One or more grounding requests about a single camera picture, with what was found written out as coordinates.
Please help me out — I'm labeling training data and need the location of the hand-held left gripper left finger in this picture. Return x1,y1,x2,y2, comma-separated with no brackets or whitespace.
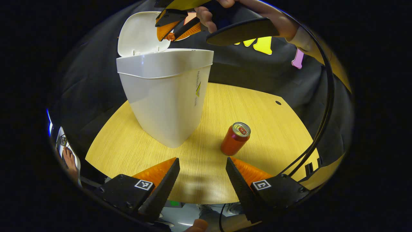
97,157,181,223

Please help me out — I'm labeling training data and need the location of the thin black cable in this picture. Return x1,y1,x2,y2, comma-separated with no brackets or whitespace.
219,203,228,232

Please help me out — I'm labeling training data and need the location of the red pop can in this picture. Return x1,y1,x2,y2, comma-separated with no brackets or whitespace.
220,122,251,156

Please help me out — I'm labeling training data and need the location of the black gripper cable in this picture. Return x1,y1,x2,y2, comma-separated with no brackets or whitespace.
278,18,335,178

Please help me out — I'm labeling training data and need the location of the black desk bracket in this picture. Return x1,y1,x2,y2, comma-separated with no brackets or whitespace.
305,157,323,175

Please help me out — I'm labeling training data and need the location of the white desktop garbage bin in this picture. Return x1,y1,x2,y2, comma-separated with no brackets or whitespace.
116,11,214,149

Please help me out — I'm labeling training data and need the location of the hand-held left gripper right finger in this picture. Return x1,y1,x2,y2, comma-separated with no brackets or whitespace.
225,157,311,224

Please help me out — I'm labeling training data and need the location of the wooden desktop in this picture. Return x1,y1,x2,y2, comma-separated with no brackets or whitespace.
85,82,320,204

